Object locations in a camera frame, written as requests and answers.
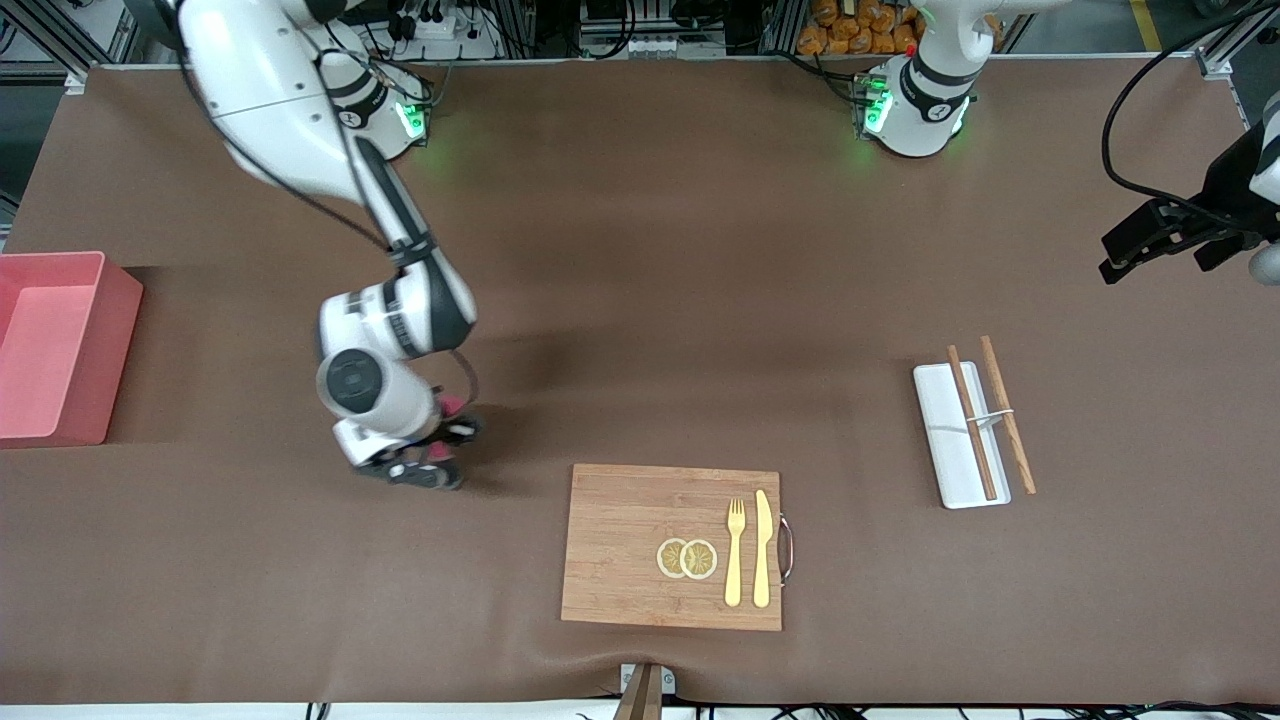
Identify pink and grey cloth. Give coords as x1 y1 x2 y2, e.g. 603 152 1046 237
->
428 393 469 467

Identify wooden rod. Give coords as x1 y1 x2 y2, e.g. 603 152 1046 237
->
946 345 999 502
979 335 1037 496

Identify white rectangular tray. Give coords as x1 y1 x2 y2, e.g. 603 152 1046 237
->
912 361 1013 511

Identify yellow plastic fork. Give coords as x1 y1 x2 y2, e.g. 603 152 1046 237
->
724 497 747 608

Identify yellow plastic knife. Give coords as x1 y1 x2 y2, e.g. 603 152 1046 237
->
752 489 774 609

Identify orange snack packets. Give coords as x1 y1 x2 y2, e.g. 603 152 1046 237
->
797 0 926 56

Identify pink plastic bin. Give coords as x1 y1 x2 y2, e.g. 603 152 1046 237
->
0 250 144 448

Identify white power strip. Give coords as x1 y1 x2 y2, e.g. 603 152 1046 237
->
400 0 501 61

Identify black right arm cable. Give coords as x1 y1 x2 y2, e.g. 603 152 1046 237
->
178 55 481 403

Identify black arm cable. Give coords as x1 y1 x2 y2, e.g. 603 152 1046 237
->
178 55 481 403
1100 0 1280 206

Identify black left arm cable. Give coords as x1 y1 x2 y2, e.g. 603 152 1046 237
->
1100 0 1280 206

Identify aluminium frame post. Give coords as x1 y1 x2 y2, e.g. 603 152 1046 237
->
1195 30 1263 81
0 0 96 96

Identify bamboo cutting board with handle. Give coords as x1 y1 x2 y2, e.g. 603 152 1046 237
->
560 463 796 633

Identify metal table edge bracket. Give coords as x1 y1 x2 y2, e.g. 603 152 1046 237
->
612 663 677 720

